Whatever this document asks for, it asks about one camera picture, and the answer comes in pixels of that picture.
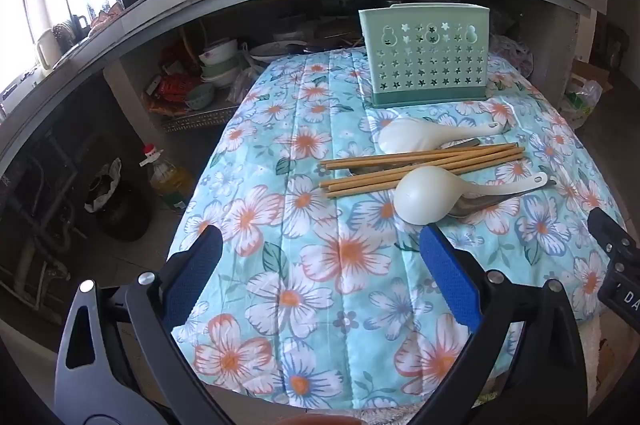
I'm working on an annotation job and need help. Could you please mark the cooking oil bottle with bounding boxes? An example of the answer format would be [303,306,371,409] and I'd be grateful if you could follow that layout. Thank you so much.
[140,144,196,212]

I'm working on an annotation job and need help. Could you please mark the clear plastic bag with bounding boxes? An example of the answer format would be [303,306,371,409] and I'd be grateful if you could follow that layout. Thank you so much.
[560,78,603,128]

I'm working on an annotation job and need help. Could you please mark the black bin with bag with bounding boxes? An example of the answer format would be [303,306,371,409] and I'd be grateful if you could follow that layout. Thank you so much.
[84,158,153,242]

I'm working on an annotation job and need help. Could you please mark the pink plastic bag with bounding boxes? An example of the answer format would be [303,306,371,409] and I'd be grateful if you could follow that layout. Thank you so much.
[487,34,533,78]

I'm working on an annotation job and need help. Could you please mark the white plastic rice spoon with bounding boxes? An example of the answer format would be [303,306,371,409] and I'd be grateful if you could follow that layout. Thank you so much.
[393,166,549,226]
[378,118,506,154]

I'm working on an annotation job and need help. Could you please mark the white patterned bowl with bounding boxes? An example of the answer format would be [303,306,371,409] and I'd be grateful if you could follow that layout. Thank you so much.
[248,40,307,64]

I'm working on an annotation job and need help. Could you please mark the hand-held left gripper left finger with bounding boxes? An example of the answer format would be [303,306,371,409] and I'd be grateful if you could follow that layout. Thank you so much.
[55,224,233,425]

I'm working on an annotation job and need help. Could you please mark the floral quilt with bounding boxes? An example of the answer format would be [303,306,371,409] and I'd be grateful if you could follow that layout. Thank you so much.
[167,46,626,411]

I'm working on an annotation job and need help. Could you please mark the red packet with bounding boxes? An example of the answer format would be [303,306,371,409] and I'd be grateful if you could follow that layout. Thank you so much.
[146,74,193,103]

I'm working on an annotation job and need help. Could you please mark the cardboard box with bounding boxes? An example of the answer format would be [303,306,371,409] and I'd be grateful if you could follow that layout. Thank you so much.
[570,58,616,93]

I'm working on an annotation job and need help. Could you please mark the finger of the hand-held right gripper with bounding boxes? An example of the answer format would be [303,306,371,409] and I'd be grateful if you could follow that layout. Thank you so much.
[588,207,637,267]

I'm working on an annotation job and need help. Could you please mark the stack of white bowls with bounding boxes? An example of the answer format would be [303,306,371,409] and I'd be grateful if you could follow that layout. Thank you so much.
[200,38,242,88]

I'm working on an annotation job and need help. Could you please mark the metal spoon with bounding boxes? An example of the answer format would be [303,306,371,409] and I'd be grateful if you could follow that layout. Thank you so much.
[435,137,483,152]
[447,178,557,219]

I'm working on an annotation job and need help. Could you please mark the green plastic utensil holder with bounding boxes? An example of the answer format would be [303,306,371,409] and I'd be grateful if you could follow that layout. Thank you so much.
[358,4,492,108]

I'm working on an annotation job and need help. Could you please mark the bundle of wooden chopsticks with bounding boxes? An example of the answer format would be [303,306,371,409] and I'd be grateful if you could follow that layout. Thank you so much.
[319,144,526,199]

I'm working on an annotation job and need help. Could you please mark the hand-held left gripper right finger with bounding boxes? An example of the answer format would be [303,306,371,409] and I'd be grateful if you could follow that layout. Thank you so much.
[415,223,588,425]

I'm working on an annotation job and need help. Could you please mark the green bowl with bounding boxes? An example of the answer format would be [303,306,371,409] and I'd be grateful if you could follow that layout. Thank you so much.
[182,82,216,111]

